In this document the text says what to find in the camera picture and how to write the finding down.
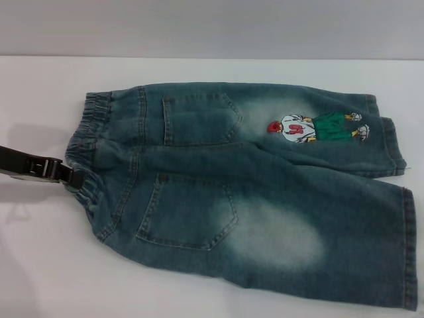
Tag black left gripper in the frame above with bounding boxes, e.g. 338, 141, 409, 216
0, 144, 85, 193

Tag blue denim shorts with cartoon patch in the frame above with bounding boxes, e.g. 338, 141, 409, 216
64, 84, 417, 318

